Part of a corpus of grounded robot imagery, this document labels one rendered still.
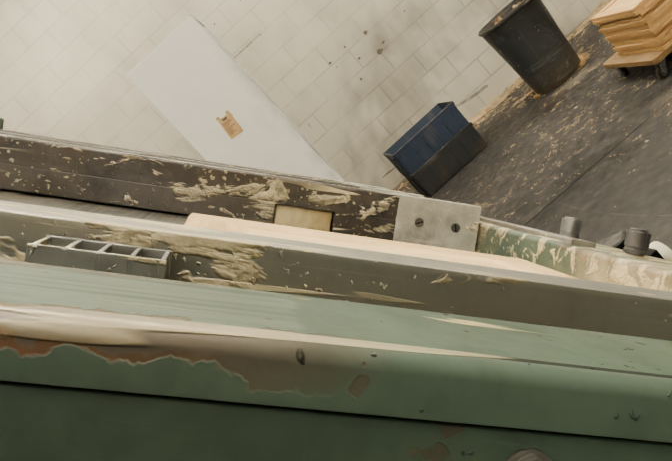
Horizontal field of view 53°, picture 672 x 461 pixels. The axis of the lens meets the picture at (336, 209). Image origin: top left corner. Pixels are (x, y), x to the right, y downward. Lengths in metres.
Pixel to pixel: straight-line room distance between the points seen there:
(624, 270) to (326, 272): 0.35
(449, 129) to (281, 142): 1.28
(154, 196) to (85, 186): 0.09
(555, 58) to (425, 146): 1.11
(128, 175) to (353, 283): 0.57
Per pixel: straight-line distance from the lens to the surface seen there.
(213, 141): 4.58
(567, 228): 0.89
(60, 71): 6.26
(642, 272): 0.66
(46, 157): 0.96
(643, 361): 0.21
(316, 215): 0.94
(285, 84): 5.93
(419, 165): 4.98
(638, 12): 3.87
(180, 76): 4.59
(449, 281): 0.43
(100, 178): 0.94
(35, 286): 0.18
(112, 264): 0.37
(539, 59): 5.14
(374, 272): 0.41
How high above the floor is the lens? 1.23
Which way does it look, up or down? 10 degrees down
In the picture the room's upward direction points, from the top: 42 degrees counter-clockwise
